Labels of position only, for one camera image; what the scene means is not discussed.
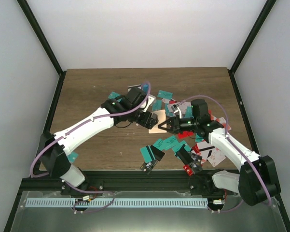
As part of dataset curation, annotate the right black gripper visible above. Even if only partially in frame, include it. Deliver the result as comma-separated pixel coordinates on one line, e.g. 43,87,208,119
158,115,199,135

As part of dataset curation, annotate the beige leather card holder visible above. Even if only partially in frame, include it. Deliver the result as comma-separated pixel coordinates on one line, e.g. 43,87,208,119
148,109,167,134

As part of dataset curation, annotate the black card front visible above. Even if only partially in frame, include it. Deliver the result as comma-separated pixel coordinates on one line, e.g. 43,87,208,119
140,160,158,174

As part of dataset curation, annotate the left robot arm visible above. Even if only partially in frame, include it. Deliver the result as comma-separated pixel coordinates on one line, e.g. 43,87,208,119
38,87,158,195

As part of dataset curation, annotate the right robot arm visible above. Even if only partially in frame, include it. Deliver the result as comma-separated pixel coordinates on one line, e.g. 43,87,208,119
158,99,281,206

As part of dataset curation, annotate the teal VIP card centre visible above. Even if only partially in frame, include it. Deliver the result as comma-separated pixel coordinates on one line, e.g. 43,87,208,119
162,135,179,150

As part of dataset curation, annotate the teal vip card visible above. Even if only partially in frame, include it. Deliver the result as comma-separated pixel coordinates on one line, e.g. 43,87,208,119
162,135,179,150
157,90,173,100

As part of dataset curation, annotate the teal card upright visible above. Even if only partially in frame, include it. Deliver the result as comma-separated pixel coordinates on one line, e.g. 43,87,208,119
152,100,162,111

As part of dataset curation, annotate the red card magnetic stripe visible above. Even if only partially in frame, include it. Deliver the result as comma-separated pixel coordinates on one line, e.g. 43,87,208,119
178,131,194,139

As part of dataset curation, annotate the teal VIP card top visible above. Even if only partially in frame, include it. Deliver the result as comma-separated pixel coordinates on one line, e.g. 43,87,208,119
157,90,173,100

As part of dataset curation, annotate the black striped card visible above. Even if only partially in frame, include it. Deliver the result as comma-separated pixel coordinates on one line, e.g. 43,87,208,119
150,145,165,161

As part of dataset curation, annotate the blue card top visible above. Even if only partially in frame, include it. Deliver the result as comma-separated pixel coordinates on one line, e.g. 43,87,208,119
141,83,149,91

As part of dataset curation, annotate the white card magnetic stripe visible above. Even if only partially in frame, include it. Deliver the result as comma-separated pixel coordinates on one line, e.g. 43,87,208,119
127,85,141,91

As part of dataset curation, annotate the teal card far left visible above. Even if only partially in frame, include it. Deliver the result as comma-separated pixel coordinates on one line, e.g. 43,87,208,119
108,92,123,101

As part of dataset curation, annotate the black card right pile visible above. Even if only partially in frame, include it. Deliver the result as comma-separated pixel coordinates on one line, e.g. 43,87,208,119
177,148,202,167

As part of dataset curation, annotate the white red patterned card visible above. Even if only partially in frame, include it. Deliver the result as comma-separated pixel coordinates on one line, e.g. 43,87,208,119
207,149,226,167

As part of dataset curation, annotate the teal card front left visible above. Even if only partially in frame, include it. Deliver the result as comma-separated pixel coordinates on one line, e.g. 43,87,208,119
67,151,79,163

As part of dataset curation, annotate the light blue slotted strip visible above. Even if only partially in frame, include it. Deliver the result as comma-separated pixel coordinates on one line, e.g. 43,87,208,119
25,198,208,209

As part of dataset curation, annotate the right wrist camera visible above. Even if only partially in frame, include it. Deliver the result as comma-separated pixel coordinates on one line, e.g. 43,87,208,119
171,102,183,118

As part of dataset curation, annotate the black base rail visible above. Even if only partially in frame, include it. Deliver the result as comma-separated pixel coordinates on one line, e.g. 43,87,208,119
60,170,235,196

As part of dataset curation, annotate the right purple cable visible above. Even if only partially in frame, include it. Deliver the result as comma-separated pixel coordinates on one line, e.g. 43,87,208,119
177,95,273,214

